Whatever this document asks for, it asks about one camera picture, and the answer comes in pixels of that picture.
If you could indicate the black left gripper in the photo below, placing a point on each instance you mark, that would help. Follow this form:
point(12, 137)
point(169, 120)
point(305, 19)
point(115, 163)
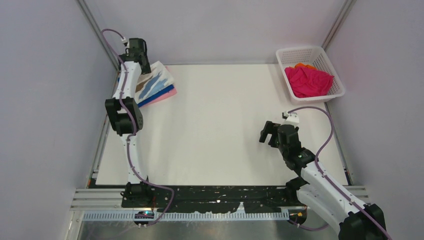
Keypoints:
point(146, 69)

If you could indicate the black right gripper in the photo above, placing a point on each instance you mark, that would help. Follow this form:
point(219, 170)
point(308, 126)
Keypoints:
point(270, 128)

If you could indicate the white t shirt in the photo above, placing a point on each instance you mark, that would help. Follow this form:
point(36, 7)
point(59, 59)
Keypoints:
point(154, 82)

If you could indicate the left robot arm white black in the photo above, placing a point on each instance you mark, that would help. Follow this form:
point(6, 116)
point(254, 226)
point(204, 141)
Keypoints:
point(126, 120)

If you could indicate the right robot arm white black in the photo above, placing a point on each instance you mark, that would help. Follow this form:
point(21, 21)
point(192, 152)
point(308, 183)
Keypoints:
point(350, 217)

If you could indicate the folded blue t shirt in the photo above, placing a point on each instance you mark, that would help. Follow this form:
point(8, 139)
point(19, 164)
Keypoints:
point(136, 93)

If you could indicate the folded pink t shirt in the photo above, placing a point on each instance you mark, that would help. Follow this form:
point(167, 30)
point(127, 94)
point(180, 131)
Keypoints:
point(162, 94)

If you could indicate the magenta t shirt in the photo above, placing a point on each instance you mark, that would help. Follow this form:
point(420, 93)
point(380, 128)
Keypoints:
point(308, 83)

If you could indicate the white plastic laundry basket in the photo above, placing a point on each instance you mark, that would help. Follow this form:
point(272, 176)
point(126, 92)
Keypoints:
point(317, 57)

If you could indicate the orange t shirt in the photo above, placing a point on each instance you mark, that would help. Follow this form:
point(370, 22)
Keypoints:
point(304, 66)

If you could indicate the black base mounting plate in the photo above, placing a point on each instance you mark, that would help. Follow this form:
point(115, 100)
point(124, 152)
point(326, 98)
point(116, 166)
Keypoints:
point(218, 199)

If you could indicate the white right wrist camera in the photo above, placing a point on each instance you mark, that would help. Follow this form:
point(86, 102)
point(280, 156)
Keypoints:
point(290, 118)

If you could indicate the aluminium frame rails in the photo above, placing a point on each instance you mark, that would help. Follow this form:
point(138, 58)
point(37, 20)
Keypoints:
point(104, 204)

